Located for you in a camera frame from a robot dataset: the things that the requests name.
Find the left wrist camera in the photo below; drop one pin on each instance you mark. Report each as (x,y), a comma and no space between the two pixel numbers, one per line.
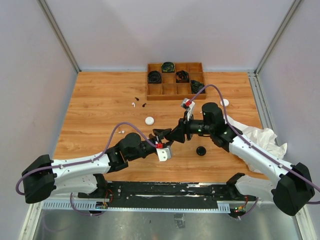
(164,154)

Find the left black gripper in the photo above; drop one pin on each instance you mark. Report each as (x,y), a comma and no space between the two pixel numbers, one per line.
(162,133)

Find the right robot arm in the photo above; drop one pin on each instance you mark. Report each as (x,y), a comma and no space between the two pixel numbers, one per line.
(288,185)

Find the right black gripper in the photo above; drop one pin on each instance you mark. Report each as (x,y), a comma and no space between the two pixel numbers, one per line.
(178,134)

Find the white charging case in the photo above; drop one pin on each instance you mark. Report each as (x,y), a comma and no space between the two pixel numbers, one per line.
(224,102)
(149,120)

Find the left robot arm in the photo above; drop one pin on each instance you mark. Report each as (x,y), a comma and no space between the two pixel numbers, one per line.
(46,177)

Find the white charging case centre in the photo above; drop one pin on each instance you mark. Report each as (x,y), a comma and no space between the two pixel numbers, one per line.
(149,120)

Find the white charging case right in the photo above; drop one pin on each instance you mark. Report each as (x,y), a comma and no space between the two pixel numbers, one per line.
(224,102)

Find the crumpled white cloth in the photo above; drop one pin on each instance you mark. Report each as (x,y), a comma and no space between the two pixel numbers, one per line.
(262,142)

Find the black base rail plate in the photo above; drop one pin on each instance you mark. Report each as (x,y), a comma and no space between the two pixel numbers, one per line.
(165,195)

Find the wooden compartment tray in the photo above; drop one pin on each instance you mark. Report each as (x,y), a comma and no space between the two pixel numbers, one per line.
(174,81)

